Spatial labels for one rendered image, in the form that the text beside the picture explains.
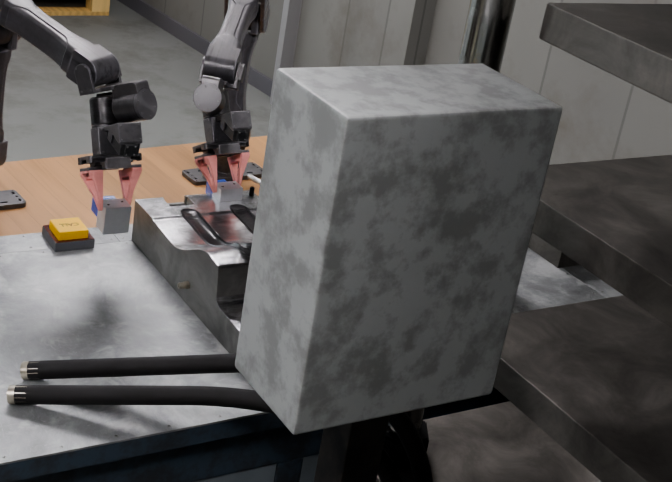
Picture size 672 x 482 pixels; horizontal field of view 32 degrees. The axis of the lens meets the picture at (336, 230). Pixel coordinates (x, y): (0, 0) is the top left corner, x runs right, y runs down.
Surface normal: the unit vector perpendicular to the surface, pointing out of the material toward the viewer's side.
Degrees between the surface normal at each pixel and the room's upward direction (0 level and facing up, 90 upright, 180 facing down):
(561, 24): 90
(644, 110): 90
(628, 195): 0
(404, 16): 90
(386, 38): 90
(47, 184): 0
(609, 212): 0
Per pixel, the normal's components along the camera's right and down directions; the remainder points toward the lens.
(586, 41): -0.85, 0.09
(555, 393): 0.15, -0.90
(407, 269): 0.51, 0.43
